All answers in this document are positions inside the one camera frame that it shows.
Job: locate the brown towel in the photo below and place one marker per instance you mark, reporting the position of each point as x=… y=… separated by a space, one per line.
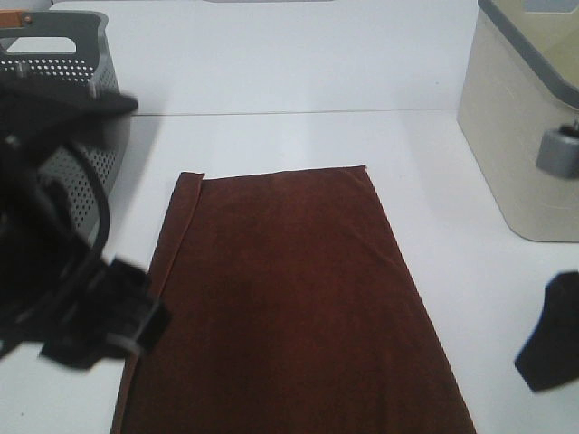
x=293 y=311

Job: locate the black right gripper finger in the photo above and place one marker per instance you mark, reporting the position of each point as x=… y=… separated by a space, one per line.
x=549 y=358

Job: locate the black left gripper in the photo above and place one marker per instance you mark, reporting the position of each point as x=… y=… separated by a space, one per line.
x=116 y=316

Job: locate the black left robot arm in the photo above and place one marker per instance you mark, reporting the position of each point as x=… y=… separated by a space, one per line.
x=56 y=289

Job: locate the beige basket with grey rim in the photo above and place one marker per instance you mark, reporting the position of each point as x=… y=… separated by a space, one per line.
x=521 y=80

